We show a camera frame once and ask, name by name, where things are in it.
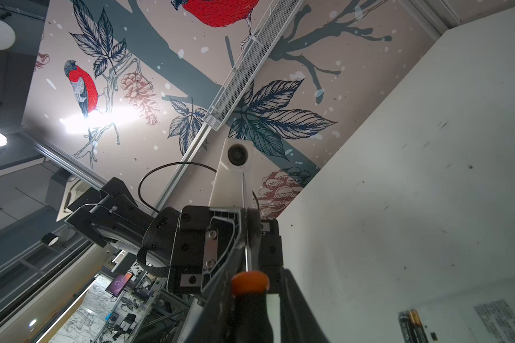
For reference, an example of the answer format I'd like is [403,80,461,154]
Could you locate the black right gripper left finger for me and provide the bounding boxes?
[185,274,237,342]

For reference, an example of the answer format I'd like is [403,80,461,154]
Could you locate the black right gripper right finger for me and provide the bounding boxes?
[280,269,328,343]

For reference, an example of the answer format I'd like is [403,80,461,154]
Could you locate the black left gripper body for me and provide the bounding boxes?
[141,206,283,296]

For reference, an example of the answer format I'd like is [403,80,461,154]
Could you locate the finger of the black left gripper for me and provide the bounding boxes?
[199,207,261,296]

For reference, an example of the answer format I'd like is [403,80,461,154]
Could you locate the orange black screwdriver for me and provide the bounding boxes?
[228,173,273,342]

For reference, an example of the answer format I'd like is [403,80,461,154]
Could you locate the white remote control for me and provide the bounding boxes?
[410,278,515,342]

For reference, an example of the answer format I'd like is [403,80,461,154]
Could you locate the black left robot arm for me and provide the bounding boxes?
[66,178,283,299]

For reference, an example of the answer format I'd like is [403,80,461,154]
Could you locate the AA batteries in remote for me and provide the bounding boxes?
[398,310,429,343]

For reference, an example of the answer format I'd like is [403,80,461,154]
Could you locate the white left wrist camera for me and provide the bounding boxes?
[208,138,255,208]

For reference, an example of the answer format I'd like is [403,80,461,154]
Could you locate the white mesh wall shelf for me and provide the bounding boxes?
[204,1,303,131]

